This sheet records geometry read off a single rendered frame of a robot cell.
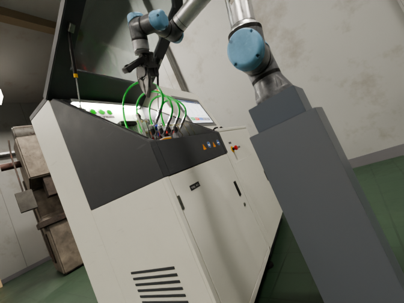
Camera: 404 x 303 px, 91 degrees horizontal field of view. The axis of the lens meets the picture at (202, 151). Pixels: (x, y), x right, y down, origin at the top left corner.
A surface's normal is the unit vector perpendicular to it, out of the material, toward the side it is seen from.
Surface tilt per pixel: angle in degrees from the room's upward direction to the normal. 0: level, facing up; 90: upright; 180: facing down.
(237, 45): 97
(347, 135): 90
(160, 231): 90
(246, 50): 97
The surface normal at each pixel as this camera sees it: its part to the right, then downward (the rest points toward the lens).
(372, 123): -0.58, 0.18
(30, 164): 0.65, -0.30
